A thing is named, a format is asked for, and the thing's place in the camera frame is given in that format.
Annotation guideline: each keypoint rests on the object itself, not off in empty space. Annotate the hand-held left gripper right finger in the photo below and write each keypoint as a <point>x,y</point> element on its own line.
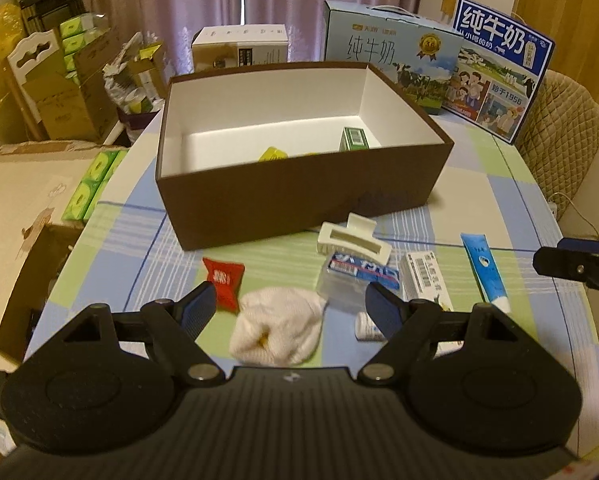
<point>379,310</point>

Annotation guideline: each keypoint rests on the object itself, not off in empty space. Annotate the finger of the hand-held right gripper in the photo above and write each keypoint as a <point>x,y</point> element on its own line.
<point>559,262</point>
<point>587,247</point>

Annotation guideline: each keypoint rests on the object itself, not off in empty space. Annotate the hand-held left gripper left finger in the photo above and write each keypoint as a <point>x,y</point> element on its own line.
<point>200,306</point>

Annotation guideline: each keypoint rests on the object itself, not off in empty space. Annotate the red snack packet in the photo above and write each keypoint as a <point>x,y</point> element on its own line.
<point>224,275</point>

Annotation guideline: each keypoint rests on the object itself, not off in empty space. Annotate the clear plastic box blue label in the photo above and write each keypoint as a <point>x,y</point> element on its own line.
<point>349,272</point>

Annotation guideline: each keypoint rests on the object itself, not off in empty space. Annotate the brown cardboard box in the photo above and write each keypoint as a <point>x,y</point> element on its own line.
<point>279,200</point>

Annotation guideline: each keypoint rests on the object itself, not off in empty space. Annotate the small white bottle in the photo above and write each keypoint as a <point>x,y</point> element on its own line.
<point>367,327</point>

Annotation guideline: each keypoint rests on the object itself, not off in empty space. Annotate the white power strip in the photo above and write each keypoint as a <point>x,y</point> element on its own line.
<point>553,207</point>

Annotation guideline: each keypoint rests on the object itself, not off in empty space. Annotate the white box with barcode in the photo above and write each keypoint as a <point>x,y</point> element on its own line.
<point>424,275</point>

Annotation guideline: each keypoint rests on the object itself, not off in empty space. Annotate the white hair claw clip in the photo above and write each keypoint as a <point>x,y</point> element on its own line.
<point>374,252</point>

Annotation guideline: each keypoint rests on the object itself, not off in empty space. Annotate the blue and white tube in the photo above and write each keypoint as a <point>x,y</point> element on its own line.
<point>484,265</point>

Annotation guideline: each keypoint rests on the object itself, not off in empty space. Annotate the white towel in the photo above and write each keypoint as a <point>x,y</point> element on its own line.
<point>279,320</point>

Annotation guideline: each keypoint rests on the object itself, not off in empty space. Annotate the checked tablecloth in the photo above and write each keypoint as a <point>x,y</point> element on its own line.
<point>479,195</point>

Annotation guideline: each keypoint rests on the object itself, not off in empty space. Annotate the chair with quilted cover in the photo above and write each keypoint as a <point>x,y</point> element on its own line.
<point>559,125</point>

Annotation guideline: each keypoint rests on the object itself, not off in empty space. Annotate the green tissue multipack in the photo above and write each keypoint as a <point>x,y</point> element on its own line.
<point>87,190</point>

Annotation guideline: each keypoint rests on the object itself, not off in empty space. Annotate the small yellow packet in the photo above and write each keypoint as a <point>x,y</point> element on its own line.
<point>273,154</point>

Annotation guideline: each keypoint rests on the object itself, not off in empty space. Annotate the small green box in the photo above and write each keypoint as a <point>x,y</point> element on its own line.
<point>353,139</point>

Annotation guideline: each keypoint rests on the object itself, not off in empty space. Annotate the dark blue milk carton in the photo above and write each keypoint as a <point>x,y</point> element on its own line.
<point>499,60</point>

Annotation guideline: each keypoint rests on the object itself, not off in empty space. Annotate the large cardboard box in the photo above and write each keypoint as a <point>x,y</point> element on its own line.
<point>19,195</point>

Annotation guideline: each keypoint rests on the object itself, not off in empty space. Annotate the open cardboard box with clutter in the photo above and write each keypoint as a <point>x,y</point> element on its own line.
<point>139,75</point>

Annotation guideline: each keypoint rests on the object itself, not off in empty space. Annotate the wooden door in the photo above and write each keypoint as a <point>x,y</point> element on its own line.
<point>569,0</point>

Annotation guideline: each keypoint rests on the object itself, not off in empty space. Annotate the light blue milk carton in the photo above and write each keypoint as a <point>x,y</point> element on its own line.
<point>374,45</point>

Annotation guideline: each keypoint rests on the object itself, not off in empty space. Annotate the white and tan box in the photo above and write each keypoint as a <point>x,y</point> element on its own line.
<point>239,40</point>

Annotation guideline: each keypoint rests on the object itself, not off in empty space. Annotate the stack of green tissue packs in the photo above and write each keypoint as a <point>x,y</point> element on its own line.
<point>77,35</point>

